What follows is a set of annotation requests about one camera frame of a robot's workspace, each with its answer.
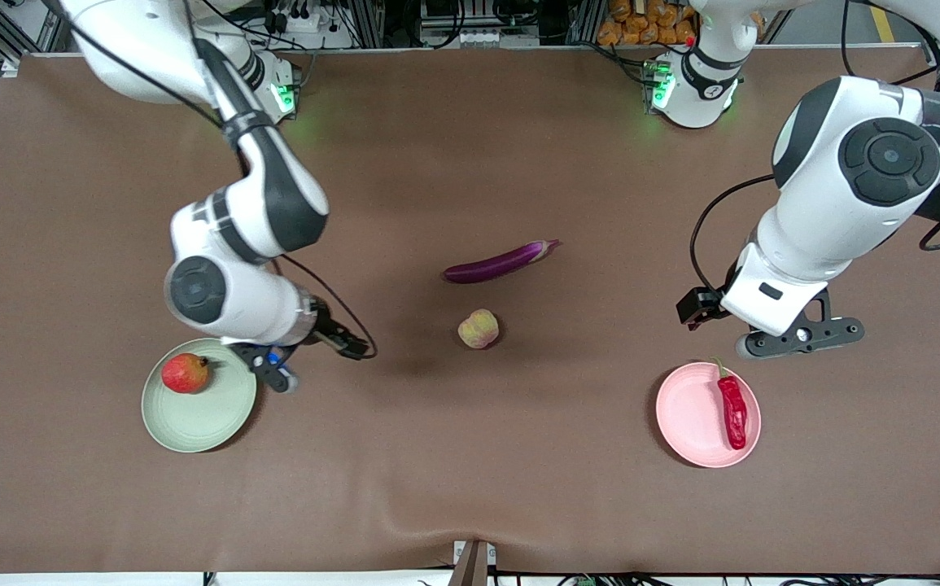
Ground red chili pepper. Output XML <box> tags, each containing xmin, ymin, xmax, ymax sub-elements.
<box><xmin>712</xmin><ymin>358</ymin><xmax>749</xmax><ymax>451</ymax></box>

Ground pale yellow-pink peach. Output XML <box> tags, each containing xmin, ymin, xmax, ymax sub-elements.
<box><xmin>457</xmin><ymin>309</ymin><xmax>500</xmax><ymax>350</ymax></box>

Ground red pomegranate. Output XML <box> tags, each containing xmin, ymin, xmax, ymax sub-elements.
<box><xmin>162</xmin><ymin>353</ymin><xmax>210</xmax><ymax>395</ymax></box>

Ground purple eggplant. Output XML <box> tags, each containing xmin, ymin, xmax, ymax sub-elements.
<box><xmin>442</xmin><ymin>239</ymin><xmax>562</xmax><ymax>285</ymax></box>

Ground pink round plate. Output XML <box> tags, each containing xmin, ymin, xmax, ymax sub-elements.
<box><xmin>655</xmin><ymin>362</ymin><xmax>762</xmax><ymax>469</ymax></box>

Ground pale green round plate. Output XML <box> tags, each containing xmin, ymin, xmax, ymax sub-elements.
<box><xmin>142</xmin><ymin>338</ymin><xmax>258</xmax><ymax>453</ymax></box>

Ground brown table cloth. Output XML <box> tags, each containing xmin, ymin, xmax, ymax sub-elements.
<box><xmin>0</xmin><ymin>45</ymin><xmax>940</xmax><ymax>575</ymax></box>

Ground pile of orange toy food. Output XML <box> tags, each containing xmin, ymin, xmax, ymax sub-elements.
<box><xmin>597</xmin><ymin>0</ymin><xmax>700</xmax><ymax>46</ymax></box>

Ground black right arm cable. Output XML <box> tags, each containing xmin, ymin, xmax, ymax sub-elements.
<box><xmin>45</xmin><ymin>0</ymin><xmax>378</xmax><ymax>361</ymax></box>

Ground white table edge bracket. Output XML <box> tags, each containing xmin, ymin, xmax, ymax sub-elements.
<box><xmin>453</xmin><ymin>540</ymin><xmax>497</xmax><ymax>567</ymax></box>

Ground dark camera stand post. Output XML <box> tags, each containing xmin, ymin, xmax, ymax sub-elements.
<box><xmin>448</xmin><ymin>542</ymin><xmax>489</xmax><ymax>586</ymax></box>

